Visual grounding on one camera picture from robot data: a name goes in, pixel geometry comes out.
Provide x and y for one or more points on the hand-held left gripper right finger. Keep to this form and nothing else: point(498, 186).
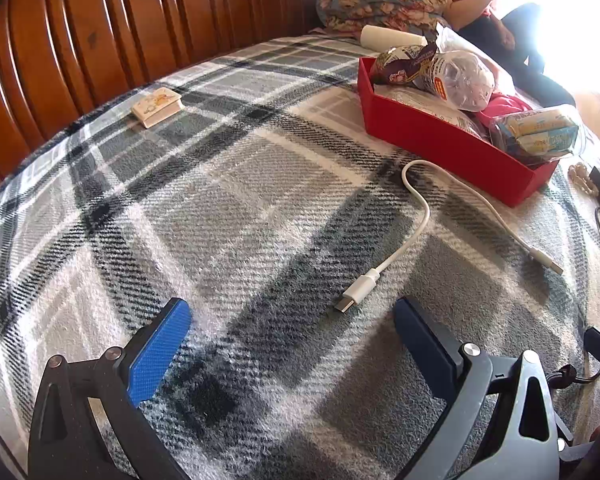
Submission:
point(422, 347)

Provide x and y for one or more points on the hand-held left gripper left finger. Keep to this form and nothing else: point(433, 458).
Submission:
point(160, 350)

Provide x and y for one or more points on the red container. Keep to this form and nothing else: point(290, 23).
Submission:
point(430, 130)

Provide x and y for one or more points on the clear packet with yellow items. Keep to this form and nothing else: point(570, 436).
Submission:
point(540, 132)

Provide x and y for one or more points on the white wet wipes pack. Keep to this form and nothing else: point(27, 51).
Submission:
point(415, 100)

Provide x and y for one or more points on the pink cloth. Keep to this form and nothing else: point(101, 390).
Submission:
point(505, 105)

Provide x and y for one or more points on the clear plastic bottle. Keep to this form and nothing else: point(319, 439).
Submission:
point(460, 80)

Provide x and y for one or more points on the yellow snack bag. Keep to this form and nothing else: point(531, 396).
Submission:
point(400, 67)

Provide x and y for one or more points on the grey plaid fleece blanket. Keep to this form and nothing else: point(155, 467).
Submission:
point(230, 220)

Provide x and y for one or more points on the pale beaded trinket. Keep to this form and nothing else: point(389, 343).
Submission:
point(582, 180)

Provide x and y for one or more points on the small cream card box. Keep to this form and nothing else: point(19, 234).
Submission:
point(155, 105)

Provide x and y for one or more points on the clear plastic bag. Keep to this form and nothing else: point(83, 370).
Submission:
point(460, 42)

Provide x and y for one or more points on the white roll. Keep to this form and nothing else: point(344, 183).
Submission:
point(390, 37)

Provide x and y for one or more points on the brown wooden headboard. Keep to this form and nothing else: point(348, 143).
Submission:
point(130, 25)

